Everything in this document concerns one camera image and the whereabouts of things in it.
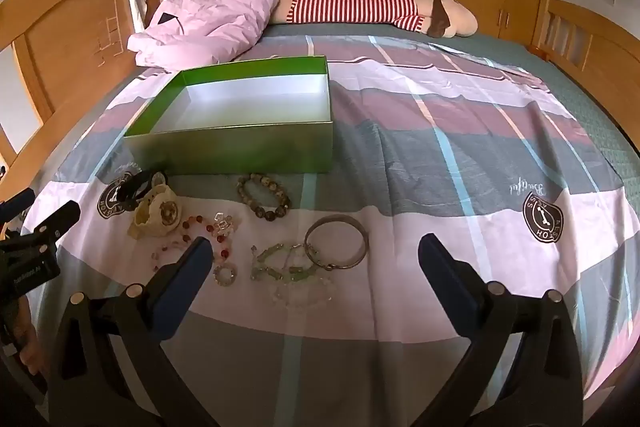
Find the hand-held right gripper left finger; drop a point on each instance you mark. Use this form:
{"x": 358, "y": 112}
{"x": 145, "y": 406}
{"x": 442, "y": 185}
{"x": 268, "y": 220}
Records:
{"x": 192, "y": 267}

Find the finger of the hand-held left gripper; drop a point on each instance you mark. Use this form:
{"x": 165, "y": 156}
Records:
{"x": 17, "y": 203}
{"x": 55, "y": 219}

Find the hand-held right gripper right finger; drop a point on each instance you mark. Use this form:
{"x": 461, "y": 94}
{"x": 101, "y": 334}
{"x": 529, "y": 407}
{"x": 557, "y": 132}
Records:
{"x": 440, "y": 267}

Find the green cardboard box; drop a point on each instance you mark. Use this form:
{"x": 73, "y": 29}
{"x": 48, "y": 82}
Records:
{"x": 225, "y": 147}

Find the person's left hand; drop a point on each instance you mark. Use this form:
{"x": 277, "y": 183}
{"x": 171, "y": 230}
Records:
{"x": 32, "y": 349}

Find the plaid bed sheet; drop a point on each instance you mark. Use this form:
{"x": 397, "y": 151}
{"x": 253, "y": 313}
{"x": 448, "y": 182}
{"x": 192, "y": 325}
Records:
{"x": 425, "y": 132}

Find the wooden bed headboard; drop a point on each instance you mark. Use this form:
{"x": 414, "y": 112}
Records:
{"x": 60, "y": 37}

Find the wooden bed footboard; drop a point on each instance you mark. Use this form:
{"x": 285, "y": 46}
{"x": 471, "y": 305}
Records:
{"x": 590, "y": 42}

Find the red striped pillow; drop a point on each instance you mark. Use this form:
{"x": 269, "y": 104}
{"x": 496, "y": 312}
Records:
{"x": 350, "y": 4}

